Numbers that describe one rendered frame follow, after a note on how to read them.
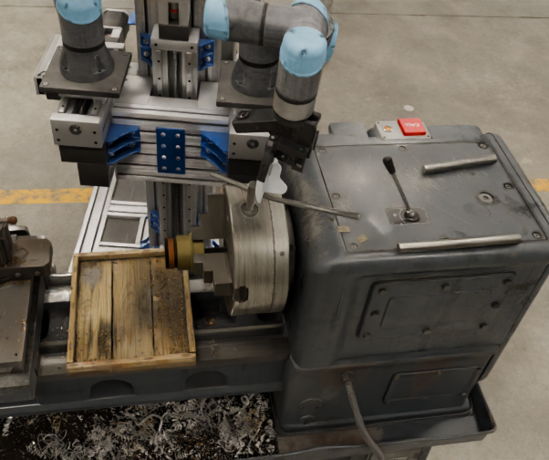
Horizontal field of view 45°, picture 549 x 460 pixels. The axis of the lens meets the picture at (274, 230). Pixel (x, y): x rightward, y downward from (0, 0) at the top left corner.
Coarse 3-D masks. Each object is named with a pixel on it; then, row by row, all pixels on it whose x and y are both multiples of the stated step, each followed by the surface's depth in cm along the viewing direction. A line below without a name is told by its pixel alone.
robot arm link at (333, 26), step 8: (320, 0) 159; (328, 0) 161; (328, 8) 165; (328, 16) 169; (328, 24) 173; (336, 24) 178; (328, 32) 174; (336, 32) 177; (328, 40) 176; (336, 40) 177; (328, 48) 177; (328, 56) 179
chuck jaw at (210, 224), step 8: (208, 200) 153; (216, 200) 153; (208, 208) 153; (216, 208) 154; (224, 208) 154; (200, 216) 153; (208, 216) 154; (216, 216) 154; (224, 216) 154; (200, 224) 154; (208, 224) 154; (216, 224) 154; (224, 224) 155; (192, 232) 154; (200, 232) 154; (208, 232) 154; (216, 232) 155; (224, 232) 155
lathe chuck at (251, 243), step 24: (240, 192) 150; (240, 216) 144; (264, 216) 145; (240, 240) 143; (264, 240) 143; (240, 264) 143; (264, 264) 144; (264, 288) 146; (240, 312) 152; (264, 312) 155
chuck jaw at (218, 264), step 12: (204, 264) 150; (216, 264) 150; (228, 264) 151; (204, 276) 149; (216, 276) 147; (228, 276) 148; (216, 288) 146; (228, 288) 147; (240, 288) 146; (240, 300) 148
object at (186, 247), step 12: (168, 240) 153; (180, 240) 153; (192, 240) 155; (168, 252) 151; (180, 252) 151; (192, 252) 152; (204, 252) 154; (168, 264) 152; (180, 264) 152; (192, 264) 152
